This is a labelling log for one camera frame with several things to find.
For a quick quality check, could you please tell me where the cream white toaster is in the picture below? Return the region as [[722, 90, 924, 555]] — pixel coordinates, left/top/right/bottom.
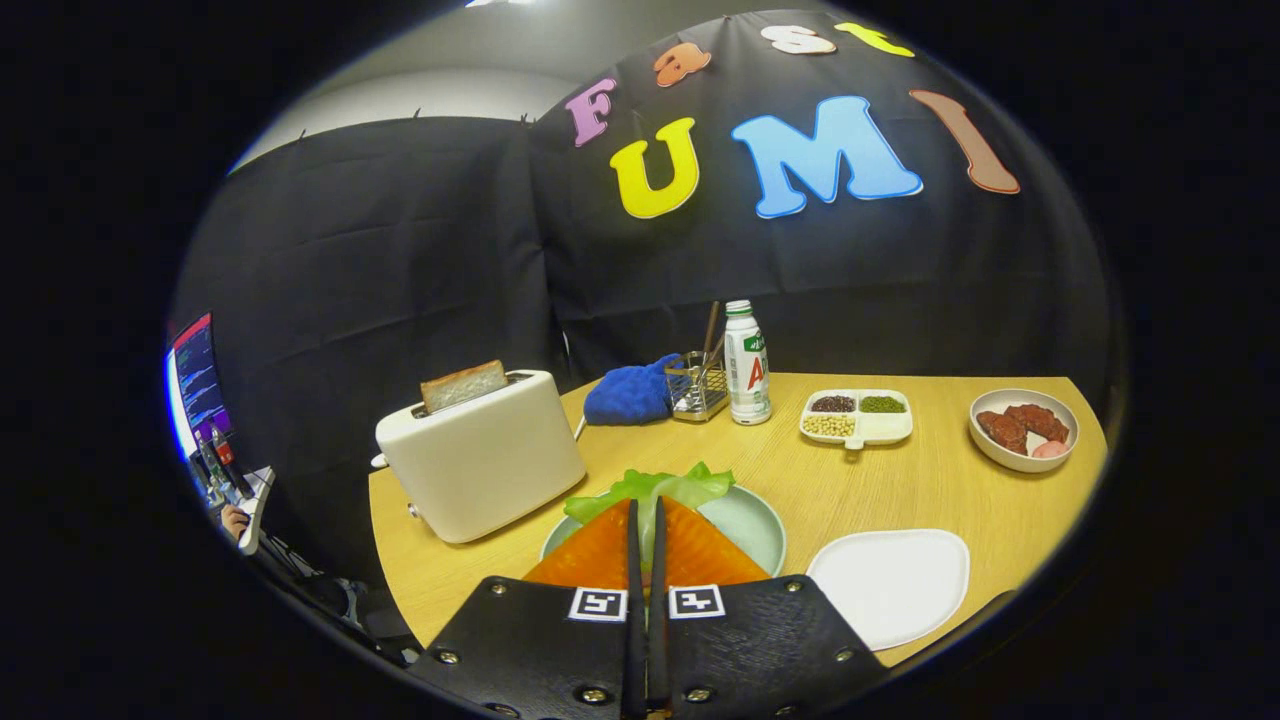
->
[[372, 368, 588, 545]]

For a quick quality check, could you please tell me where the white divided dish with beans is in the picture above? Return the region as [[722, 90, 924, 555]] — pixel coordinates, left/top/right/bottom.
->
[[798, 388, 914, 451]]

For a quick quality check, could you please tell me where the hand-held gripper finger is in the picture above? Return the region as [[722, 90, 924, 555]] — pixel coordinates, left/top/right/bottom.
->
[[408, 498, 649, 720], [646, 495, 891, 720]]

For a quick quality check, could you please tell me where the white rounded square plate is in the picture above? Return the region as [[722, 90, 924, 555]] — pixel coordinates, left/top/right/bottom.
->
[[806, 528, 972, 652]]

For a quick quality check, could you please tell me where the white plastic bottle green label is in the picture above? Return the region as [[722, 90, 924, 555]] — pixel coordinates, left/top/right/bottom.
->
[[723, 299, 773, 427]]

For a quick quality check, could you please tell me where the green lettuce leaf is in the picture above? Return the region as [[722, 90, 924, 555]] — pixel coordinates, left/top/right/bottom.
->
[[563, 461, 736, 571]]

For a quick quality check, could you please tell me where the blue cloth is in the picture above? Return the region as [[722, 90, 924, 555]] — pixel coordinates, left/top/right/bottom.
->
[[583, 353, 683, 427]]

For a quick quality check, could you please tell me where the metal wire utensil holder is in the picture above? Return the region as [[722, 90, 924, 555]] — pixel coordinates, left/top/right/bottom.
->
[[664, 350, 731, 423]]

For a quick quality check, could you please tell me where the black backdrop cloth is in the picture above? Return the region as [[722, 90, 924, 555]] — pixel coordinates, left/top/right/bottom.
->
[[170, 10, 1116, 581]]

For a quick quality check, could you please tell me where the red meat piece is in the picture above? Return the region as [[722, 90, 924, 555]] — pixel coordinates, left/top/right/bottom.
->
[[976, 409, 1029, 455], [1004, 403, 1070, 445]]

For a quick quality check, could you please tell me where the white round meat plate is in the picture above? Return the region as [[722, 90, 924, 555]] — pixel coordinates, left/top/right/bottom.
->
[[968, 388, 1080, 474]]

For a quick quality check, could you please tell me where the bread slice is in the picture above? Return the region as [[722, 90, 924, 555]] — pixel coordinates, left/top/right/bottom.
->
[[420, 359, 509, 415]]

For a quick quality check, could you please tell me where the light green round plate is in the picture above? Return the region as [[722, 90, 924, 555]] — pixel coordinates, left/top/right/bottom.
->
[[540, 484, 788, 579]]

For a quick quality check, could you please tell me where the computer monitor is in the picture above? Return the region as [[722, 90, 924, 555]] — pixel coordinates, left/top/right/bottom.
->
[[165, 312, 236, 461]]

